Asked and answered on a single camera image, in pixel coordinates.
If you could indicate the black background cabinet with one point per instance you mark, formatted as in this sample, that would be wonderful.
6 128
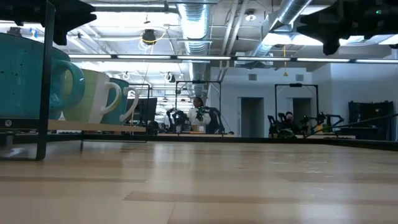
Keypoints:
370 118

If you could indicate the black overhead camera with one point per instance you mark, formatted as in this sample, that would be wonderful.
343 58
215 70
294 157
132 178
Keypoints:
149 36

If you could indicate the background black robot arm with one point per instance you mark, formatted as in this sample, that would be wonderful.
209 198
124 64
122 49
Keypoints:
323 119
216 118
178 119
273 124

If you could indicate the seated person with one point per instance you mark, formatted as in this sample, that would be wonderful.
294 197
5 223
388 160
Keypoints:
289 117

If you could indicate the background computer monitor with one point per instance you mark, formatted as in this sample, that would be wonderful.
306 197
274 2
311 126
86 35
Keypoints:
146 109

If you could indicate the black aluminium table frame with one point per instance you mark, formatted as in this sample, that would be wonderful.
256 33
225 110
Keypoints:
248 140

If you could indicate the ribbed silver ceiling duct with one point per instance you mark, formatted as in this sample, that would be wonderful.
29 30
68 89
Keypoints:
194 25

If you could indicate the large teal speckled mug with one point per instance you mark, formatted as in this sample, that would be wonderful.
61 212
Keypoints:
21 77

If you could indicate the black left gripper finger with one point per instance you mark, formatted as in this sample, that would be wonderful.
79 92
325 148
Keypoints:
77 15

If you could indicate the long overhead light bar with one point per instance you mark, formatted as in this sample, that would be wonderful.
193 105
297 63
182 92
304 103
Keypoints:
202 58

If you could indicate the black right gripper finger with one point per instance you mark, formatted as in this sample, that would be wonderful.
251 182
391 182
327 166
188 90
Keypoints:
323 18

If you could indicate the wooden shelf black metal frame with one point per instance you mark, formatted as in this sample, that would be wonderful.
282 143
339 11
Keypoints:
46 93

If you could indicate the standing person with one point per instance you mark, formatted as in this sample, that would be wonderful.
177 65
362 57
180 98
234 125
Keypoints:
195 115

